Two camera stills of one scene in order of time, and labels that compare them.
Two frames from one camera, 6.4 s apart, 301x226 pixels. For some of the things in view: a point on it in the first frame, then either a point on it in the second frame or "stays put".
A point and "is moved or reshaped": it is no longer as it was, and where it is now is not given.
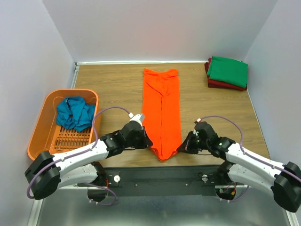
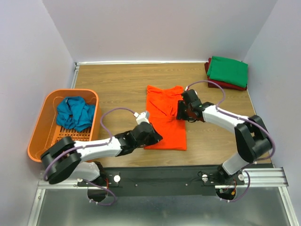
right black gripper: x=188 y=143 → x=181 y=110
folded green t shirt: x=229 y=70 stays put
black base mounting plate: x=140 y=181 stays put
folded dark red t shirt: x=213 y=83 stays put
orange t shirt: x=161 y=111 is moved or reshaped
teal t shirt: x=73 y=112 stays put
